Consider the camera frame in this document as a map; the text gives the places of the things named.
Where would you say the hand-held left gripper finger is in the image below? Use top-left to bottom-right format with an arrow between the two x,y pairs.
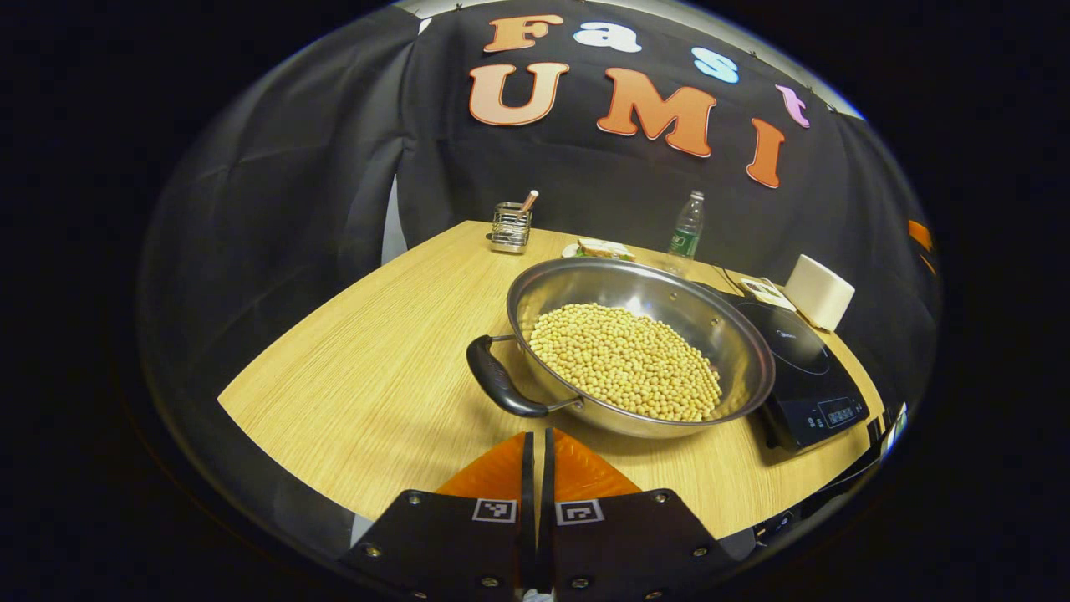
539,428 -> 741,602
339,431 -> 536,602

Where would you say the pile of yellow soybeans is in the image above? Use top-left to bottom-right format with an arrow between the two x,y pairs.
528,303 -> 723,422

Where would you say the black induction cooktop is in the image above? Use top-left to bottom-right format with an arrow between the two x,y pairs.
694,283 -> 870,453

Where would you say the steel pot with black handle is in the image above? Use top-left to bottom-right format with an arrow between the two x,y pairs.
466,257 -> 776,441

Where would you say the white toaster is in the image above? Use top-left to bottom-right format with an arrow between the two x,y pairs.
784,254 -> 856,332

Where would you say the white divided seed dish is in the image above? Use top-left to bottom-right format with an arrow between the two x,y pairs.
738,277 -> 797,313

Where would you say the clear plastic water bottle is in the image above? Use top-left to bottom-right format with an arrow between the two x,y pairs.
667,191 -> 706,265

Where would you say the small white plate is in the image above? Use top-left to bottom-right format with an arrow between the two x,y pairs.
562,241 -> 636,262

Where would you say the metal wire utensil holder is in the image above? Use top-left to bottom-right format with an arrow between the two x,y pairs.
485,202 -> 532,254

